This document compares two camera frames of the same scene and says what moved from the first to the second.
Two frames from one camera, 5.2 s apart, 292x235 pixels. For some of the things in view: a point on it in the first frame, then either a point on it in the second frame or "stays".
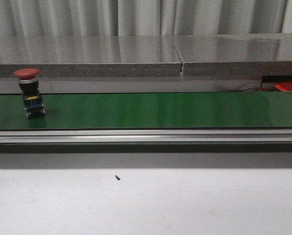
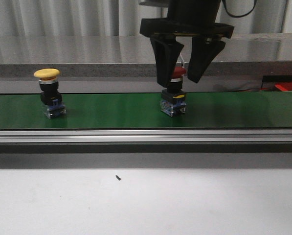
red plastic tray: [289, 85] stays
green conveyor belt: [192, 110] stays
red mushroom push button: [29, 86] -> [173, 102]
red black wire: [251, 89] stays
